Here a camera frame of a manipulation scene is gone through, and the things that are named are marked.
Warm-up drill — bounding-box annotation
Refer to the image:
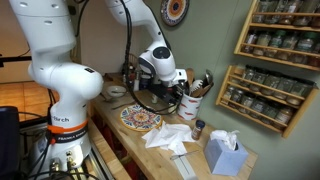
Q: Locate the white ceramic bowl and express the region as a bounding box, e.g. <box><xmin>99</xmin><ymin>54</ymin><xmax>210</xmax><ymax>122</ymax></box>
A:
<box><xmin>107</xmin><ymin>85</ymin><xmax>127</xmax><ymax>98</ymax></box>

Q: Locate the wooden wall spice rack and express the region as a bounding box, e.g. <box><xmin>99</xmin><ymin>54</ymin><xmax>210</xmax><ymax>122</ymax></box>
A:
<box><xmin>234</xmin><ymin>0</ymin><xmax>320</xmax><ymax>71</ymax></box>
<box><xmin>216</xmin><ymin>65</ymin><xmax>319</xmax><ymax>138</ymax></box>

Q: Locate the lower wooden wall spice rack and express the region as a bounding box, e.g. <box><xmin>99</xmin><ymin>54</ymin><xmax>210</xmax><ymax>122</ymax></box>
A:
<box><xmin>216</xmin><ymin>65</ymin><xmax>319</xmax><ymax>138</ymax></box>

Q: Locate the white utensil crock red fish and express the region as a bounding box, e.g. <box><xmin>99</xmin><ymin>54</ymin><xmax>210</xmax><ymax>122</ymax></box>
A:
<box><xmin>177</xmin><ymin>94</ymin><xmax>202</xmax><ymax>120</ymax></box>

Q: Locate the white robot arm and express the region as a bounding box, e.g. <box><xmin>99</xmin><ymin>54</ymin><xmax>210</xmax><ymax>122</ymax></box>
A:
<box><xmin>9</xmin><ymin>0</ymin><xmax>187</xmax><ymax>172</ymax></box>

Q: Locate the blue tissue box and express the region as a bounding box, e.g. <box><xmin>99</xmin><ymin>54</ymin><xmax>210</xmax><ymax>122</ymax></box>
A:
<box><xmin>204</xmin><ymin>130</ymin><xmax>249</xmax><ymax>176</ymax></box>

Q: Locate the brown spice jar on table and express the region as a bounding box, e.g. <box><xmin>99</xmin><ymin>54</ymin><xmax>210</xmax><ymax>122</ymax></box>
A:
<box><xmin>191</xmin><ymin>120</ymin><xmax>205</xmax><ymax>140</ymax></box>

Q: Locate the crumpled white paper towel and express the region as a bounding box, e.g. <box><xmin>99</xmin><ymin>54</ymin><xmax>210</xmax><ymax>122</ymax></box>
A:
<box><xmin>143</xmin><ymin>123</ymin><xmax>194</xmax><ymax>155</ymax></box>

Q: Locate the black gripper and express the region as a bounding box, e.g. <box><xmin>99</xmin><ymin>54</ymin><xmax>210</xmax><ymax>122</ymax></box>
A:
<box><xmin>148</xmin><ymin>84</ymin><xmax>183</xmax><ymax>104</ymax></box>

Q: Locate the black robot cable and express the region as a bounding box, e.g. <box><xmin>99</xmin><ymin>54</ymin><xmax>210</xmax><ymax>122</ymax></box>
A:
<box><xmin>119</xmin><ymin>0</ymin><xmax>183</xmax><ymax>116</ymax></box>

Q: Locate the decorative wall plate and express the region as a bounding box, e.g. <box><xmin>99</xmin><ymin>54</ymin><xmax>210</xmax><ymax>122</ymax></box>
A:
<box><xmin>160</xmin><ymin>0</ymin><xmax>190</xmax><ymax>27</ymax></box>

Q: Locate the small salt shaker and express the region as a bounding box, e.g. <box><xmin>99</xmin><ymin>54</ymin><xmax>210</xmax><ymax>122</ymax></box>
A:
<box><xmin>168</xmin><ymin>103</ymin><xmax>177</xmax><ymax>114</ymax></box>

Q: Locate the colourful round trivet plate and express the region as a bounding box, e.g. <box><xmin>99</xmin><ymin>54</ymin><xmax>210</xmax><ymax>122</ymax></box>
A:
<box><xmin>120</xmin><ymin>104</ymin><xmax>163</xmax><ymax>132</ymax></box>

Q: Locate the small spice jar yellow label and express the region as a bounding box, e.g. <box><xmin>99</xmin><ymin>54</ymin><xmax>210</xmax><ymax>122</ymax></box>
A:
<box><xmin>151</xmin><ymin>94</ymin><xmax>159</xmax><ymax>104</ymax></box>

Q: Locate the upper wooden wall spice rack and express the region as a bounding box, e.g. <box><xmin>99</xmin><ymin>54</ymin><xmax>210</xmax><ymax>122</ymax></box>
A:
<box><xmin>234</xmin><ymin>0</ymin><xmax>320</xmax><ymax>71</ymax></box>

